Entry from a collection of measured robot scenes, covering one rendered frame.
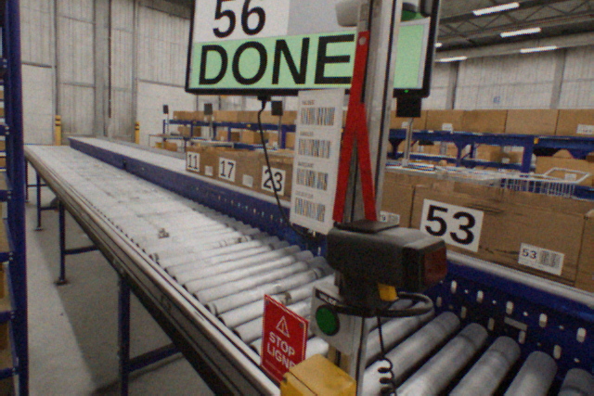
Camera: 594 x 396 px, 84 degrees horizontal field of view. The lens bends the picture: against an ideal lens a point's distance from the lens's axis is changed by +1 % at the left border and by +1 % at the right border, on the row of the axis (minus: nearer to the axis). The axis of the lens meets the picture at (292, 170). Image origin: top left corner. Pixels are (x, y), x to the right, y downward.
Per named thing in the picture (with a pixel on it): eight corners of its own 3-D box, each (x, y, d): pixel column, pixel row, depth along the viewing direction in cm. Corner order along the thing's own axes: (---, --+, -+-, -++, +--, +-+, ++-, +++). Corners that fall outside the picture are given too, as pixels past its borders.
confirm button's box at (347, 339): (305, 332, 45) (309, 284, 44) (320, 325, 47) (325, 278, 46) (344, 360, 40) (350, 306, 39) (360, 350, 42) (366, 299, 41)
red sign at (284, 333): (259, 365, 56) (264, 294, 54) (263, 364, 56) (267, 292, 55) (330, 433, 44) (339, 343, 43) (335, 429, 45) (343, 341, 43)
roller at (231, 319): (209, 334, 78) (209, 313, 77) (347, 278, 113) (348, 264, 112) (219, 344, 74) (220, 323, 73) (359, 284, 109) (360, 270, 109)
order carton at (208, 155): (185, 172, 215) (185, 146, 213) (224, 171, 235) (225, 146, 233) (215, 181, 187) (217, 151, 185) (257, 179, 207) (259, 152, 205)
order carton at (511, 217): (406, 239, 101) (413, 185, 99) (447, 226, 121) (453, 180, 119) (574, 290, 73) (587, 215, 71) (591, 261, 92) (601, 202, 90)
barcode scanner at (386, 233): (421, 356, 29) (419, 238, 29) (321, 314, 38) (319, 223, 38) (452, 330, 34) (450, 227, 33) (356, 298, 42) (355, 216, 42)
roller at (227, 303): (204, 305, 79) (207, 326, 78) (342, 260, 114) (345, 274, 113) (195, 305, 83) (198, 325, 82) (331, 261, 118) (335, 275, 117)
